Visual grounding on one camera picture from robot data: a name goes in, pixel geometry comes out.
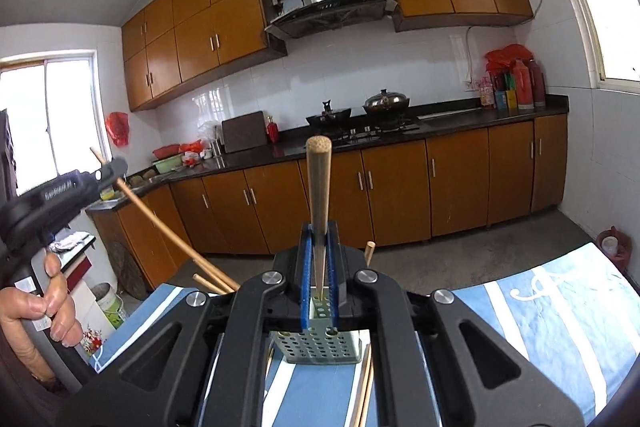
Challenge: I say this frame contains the green basin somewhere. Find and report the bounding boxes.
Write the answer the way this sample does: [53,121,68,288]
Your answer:
[151,154,186,174]

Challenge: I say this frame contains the green perforated utensil holder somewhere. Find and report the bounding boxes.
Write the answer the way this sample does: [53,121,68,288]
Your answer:
[270,292,363,365]

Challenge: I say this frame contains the pot with lid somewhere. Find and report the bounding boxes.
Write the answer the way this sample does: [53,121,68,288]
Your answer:
[363,89,411,118]

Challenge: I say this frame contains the brown thermos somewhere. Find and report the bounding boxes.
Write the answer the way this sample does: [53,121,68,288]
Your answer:
[529,59,547,108]

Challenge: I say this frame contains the window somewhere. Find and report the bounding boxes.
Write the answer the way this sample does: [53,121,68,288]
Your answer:
[537,0,640,95]
[0,52,108,195]

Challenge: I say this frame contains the grey rag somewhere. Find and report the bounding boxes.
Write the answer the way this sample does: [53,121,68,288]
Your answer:
[47,232,93,253]

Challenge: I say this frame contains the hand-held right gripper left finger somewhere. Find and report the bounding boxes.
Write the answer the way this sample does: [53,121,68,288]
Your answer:
[55,222,317,427]

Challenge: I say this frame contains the person's left forearm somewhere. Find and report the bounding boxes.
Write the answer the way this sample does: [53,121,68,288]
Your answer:
[0,347,96,427]

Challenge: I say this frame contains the dark cloth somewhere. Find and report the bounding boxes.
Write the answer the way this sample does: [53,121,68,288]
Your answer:
[0,109,21,198]

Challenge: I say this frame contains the black wok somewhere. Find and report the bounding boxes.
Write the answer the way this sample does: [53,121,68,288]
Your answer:
[306,99,352,128]

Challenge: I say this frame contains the dark cutting board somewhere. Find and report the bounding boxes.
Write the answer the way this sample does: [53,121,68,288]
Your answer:
[221,111,268,154]

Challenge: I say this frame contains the white plastic bucket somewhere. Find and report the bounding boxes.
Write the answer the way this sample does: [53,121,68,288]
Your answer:
[90,284,128,333]

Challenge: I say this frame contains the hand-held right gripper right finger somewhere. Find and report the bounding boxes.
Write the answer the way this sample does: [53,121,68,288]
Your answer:
[326,223,586,427]

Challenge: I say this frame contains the red thermos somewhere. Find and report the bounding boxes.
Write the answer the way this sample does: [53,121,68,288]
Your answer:
[515,59,535,109]

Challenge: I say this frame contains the wooden base cabinets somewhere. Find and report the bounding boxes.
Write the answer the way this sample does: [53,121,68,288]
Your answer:
[90,114,569,298]

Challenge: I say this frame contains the black kitchen countertop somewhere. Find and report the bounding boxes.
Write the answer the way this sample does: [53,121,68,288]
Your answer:
[87,94,571,210]

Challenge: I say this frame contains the blue white striped tablecloth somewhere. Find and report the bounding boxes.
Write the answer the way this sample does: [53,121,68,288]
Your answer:
[90,243,633,427]

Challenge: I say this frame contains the person's left hand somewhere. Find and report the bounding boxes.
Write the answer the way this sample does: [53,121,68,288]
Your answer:
[0,252,85,390]

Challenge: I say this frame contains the pink bottle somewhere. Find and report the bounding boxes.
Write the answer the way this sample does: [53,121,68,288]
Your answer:
[477,77,496,109]

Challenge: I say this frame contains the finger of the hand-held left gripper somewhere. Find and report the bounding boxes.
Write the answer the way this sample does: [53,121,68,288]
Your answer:
[95,157,129,184]

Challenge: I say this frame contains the gas stove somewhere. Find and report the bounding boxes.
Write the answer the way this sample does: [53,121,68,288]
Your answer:
[325,117,422,145]

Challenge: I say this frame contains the dark sack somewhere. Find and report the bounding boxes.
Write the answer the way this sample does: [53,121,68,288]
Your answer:
[107,239,151,300]

